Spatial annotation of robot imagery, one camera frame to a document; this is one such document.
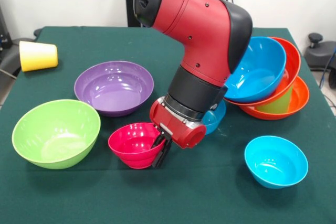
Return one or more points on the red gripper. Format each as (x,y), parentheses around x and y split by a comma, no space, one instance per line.
(181,129)

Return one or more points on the pink plastic bowl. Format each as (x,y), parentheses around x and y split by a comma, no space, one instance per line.
(131,142)

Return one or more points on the small dark blue bowl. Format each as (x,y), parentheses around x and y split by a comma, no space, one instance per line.
(215,119)

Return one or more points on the green plastic cup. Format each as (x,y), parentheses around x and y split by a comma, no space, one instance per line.
(278,103)

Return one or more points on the large blue plastic bowl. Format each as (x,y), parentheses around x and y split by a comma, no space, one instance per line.
(262,72)

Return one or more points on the orange plastic bowl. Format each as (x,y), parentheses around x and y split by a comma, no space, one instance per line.
(299,100)
(293,69)

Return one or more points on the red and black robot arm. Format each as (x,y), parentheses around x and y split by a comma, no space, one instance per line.
(199,35)

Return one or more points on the dark green tablecloth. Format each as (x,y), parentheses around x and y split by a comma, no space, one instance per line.
(105,198)

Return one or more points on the purple plastic bowl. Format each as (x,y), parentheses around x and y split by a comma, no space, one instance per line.
(114,87)

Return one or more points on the large green plastic bowl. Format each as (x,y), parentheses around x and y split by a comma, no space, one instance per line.
(55,135)

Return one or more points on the small cyan plastic bowl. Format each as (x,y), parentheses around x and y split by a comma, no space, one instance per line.
(275,161)

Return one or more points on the yellow plastic cup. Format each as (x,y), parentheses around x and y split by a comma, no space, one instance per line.
(39,56)

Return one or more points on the black equipment base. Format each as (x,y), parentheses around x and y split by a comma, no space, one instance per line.
(317,56)
(16,51)

